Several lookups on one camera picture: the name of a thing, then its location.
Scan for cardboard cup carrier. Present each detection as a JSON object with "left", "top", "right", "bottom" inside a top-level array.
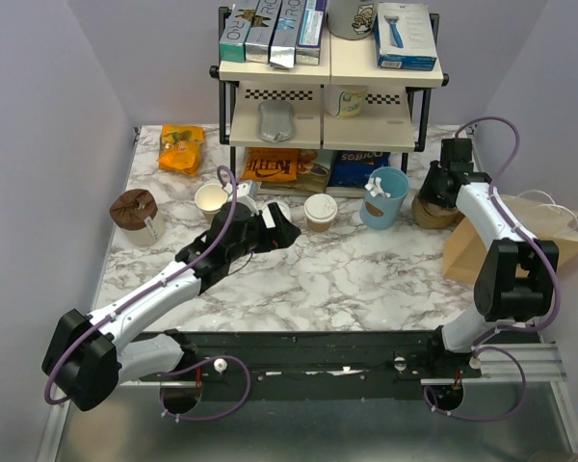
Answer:
[{"left": 411, "top": 193, "right": 464, "bottom": 229}]

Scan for brown paper coffee cup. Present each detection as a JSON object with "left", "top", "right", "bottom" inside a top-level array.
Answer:
[{"left": 306, "top": 216, "right": 333, "bottom": 233}]

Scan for brown paper cups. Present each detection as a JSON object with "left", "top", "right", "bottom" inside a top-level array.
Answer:
[{"left": 195, "top": 183, "right": 228, "bottom": 222}]

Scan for brown paper bag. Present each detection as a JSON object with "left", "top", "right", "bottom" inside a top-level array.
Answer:
[{"left": 442, "top": 190, "right": 578, "bottom": 284}]

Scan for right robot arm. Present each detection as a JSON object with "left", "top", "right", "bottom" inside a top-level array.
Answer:
[{"left": 418, "top": 138, "right": 560, "bottom": 377}]

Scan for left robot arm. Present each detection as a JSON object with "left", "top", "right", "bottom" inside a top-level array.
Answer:
[{"left": 41, "top": 202, "right": 301, "bottom": 411}]

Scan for orange Kettle chips bag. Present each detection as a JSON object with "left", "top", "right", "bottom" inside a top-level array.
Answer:
[{"left": 241, "top": 147, "right": 335, "bottom": 193}]

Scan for blue plastic cup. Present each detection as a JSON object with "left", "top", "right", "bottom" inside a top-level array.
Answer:
[{"left": 359, "top": 167, "right": 409, "bottom": 230}]

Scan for white stirrers in cup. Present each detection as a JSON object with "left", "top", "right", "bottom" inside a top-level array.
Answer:
[{"left": 365, "top": 177, "right": 391, "bottom": 198}]

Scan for blue Doritos bag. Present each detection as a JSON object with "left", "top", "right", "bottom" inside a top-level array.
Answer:
[{"left": 328, "top": 150, "right": 390, "bottom": 188}]

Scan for orange snack bag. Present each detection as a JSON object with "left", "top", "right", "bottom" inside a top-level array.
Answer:
[{"left": 158, "top": 125, "right": 205, "bottom": 177}]

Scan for grey sponge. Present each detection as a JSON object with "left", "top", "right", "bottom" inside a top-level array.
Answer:
[{"left": 258, "top": 100, "right": 296, "bottom": 142}]

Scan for two-tier shelf rack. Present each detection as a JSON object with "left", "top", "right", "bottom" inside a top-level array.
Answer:
[{"left": 209, "top": 31, "right": 449, "bottom": 172}]

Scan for white printed cup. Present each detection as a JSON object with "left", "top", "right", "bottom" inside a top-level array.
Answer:
[{"left": 324, "top": 85, "right": 368, "bottom": 119}]

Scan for blue razor box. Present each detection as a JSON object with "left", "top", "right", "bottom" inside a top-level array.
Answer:
[{"left": 374, "top": 2, "right": 438, "bottom": 71}]

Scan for blue silver toothpaste box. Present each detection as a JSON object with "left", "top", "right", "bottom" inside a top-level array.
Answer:
[{"left": 269, "top": 0, "right": 307, "bottom": 69}]

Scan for purple white toothpaste box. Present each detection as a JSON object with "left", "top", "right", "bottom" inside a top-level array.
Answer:
[{"left": 296, "top": 0, "right": 328, "bottom": 65}]

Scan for teal toothpaste box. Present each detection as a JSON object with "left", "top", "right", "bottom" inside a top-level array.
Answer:
[{"left": 219, "top": 0, "right": 259, "bottom": 63}]

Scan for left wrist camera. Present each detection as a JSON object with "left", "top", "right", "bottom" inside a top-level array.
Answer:
[{"left": 236, "top": 180, "right": 259, "bottom": 214}]

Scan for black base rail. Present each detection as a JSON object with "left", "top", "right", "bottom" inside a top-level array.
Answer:
[{"left": 129, "top": 329, "right": 492, "bottom": 403}]

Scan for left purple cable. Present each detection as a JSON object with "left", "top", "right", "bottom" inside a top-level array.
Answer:
[{"left": 43, "top": 166, "right": 253, "bottom": 424}]

